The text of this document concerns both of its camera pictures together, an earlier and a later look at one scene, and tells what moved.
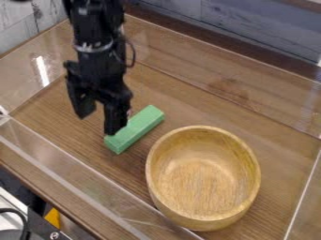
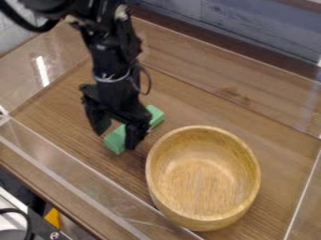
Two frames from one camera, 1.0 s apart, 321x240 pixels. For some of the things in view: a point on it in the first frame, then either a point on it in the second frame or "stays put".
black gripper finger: [116, 118] → [136, 133]
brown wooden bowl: [203, 178] stays put
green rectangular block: [136, 128] stays put
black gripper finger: [85, 97] → [102, 120]
